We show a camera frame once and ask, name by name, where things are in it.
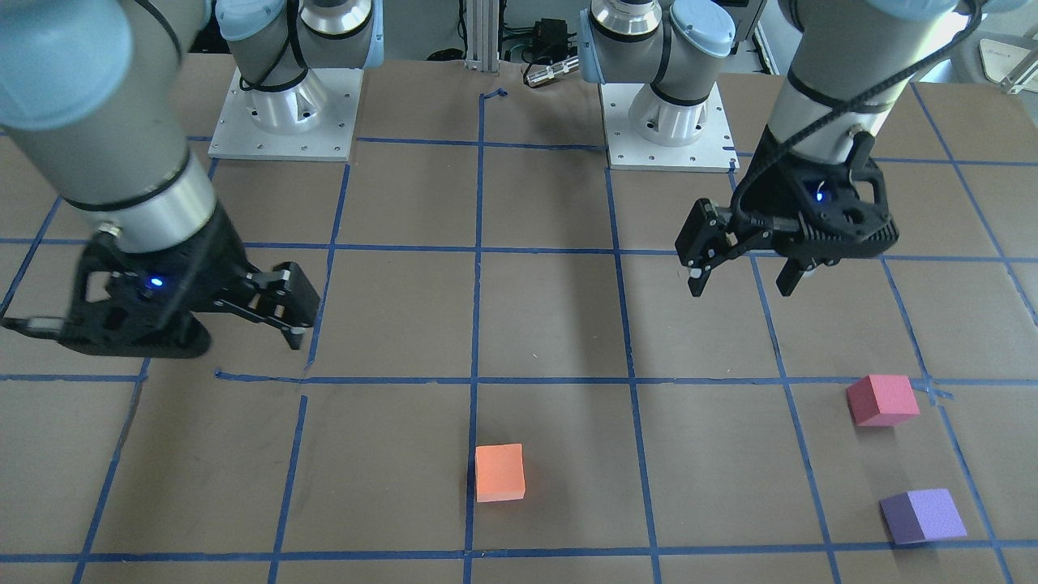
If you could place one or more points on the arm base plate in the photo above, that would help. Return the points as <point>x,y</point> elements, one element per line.
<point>646,133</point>
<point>314,121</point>

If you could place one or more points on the purple foam block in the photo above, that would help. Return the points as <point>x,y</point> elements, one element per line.
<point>921,516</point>

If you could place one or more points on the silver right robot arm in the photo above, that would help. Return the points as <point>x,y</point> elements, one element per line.
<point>85,96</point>

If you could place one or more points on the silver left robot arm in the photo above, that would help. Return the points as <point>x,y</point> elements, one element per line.
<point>849,68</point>

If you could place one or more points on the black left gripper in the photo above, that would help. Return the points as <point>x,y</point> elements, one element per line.
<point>777,193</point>

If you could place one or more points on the orange foam block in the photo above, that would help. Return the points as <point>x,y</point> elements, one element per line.
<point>499,471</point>

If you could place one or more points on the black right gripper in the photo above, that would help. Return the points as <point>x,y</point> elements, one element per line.
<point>212,261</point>

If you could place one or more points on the pink foam block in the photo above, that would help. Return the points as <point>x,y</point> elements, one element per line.
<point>882,401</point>

